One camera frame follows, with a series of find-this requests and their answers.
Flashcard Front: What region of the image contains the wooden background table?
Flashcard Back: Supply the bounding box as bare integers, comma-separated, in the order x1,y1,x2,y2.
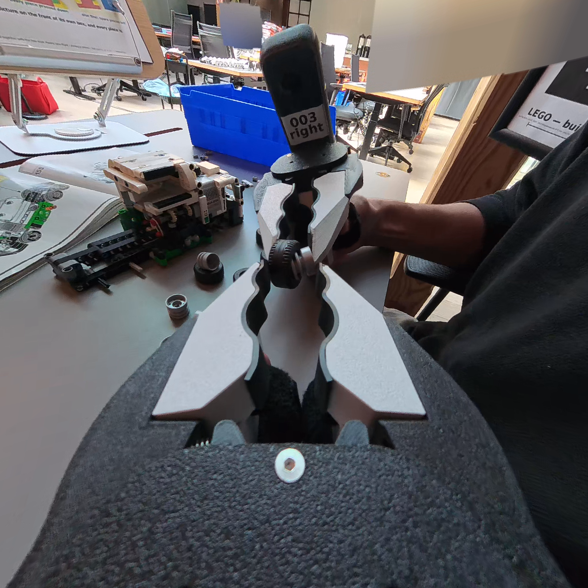
186,57,267,90

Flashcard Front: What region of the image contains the metal board stand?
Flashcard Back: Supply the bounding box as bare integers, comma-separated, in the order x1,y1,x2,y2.
7,73,121,138

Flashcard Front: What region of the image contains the black chair armrest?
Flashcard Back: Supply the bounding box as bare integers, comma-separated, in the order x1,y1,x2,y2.
403,254,465,322

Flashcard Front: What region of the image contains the black office chair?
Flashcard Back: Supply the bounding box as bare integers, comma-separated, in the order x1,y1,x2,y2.
170,10,194,60
367,102,423,174
197,22,230,60

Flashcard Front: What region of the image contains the blue plastic bin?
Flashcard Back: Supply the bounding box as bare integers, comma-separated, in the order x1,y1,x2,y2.
177,83,338,167

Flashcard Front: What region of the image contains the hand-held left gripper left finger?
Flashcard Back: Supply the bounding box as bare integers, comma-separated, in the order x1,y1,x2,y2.
152,263,273,421

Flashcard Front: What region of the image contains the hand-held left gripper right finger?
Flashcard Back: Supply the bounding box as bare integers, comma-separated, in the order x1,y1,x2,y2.
316,264,428,420

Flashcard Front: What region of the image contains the white stand mat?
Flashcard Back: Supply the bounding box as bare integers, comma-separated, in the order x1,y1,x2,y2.
0,123,150,158

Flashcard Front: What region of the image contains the person's right hand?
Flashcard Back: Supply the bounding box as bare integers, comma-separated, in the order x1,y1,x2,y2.
331,194,400,268

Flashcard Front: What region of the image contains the instruction booklet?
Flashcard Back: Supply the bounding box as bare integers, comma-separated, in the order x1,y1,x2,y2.
0,146,138,292

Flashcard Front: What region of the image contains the wooden post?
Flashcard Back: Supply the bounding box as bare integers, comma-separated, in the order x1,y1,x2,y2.
385,73,543,318

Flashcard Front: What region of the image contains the partly built toy truck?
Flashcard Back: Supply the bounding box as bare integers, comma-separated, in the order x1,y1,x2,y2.
45,150,252,293

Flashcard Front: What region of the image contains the wooden background desk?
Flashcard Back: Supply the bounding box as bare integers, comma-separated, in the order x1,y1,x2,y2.
342,82,444,159

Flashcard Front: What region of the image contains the black framed sign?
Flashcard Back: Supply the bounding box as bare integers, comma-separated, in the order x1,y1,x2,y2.
488,59,588,162

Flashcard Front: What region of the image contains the red bag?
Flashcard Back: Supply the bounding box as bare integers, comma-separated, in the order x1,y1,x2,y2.
0,75,60,116

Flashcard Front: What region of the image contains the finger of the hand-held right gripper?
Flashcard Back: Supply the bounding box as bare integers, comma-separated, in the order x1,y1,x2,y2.
255,183,297,258
298,171,355,268

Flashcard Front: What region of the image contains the person's right forearm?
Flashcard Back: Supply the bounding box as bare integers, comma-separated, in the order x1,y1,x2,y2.
395,195,490,258

